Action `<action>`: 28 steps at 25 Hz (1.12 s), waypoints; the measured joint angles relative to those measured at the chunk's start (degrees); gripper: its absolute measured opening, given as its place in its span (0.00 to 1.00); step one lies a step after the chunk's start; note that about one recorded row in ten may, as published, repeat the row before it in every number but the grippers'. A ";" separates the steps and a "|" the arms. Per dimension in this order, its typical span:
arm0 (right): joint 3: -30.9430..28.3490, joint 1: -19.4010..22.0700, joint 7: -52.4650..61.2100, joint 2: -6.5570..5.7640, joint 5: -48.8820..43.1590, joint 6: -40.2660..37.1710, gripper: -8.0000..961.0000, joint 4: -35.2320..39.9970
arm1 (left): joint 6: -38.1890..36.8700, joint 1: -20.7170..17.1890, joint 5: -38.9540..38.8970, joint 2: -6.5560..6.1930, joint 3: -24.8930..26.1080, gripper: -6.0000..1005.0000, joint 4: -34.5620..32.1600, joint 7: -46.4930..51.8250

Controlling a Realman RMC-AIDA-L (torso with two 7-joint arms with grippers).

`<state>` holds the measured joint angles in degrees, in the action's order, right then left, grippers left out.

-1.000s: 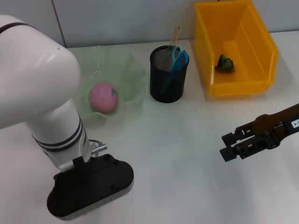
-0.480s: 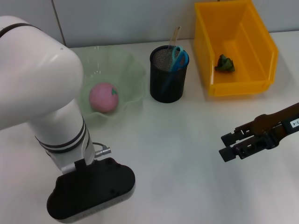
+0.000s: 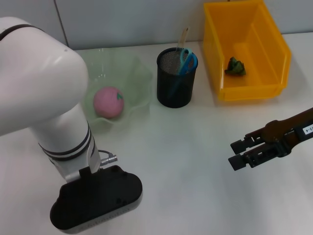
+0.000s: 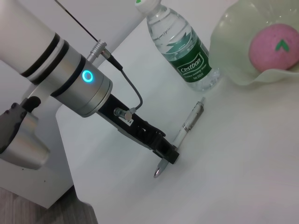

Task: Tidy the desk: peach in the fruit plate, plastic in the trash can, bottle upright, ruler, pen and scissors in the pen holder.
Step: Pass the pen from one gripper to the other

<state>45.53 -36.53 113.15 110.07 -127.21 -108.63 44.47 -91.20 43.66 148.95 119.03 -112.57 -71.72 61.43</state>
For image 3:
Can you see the black mesh pen holder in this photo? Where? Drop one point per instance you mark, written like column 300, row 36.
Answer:
column 176, row 98

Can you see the yellow plastic bin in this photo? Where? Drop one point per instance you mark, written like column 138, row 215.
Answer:
column 247, row 94

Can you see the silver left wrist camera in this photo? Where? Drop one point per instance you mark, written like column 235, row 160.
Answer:
column 97, row 195

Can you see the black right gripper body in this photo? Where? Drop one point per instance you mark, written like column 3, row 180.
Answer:
column 293, row 127

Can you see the green translucent glass fruit plate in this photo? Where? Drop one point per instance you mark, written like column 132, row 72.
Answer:
column 137, row 80

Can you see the blue capped scissors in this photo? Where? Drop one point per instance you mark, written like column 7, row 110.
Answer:
column 187, row 61

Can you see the green plastic wrapper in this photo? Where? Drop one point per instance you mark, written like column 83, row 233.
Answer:
column 234, row 67

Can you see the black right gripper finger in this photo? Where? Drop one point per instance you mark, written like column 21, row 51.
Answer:
column 237, row 146
column 235, row 162

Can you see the clear plastic ruler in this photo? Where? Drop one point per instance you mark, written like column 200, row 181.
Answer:
column 184, row 39

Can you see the pink toy peach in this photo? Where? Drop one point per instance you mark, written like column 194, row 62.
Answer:
column 108, row 102

